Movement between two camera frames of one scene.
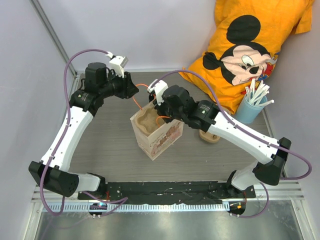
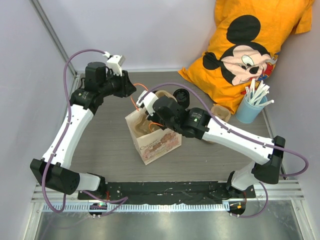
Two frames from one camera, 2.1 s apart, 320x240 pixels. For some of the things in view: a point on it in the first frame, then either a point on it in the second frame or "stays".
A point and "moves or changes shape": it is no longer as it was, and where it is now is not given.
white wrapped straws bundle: [256, 96] stays
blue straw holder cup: [247, 113] stays
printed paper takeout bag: [155, 144] moves or changes shape
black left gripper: [128, 89] stays
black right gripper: [159, 108] → [153, 118]
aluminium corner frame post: [52, 32] stays
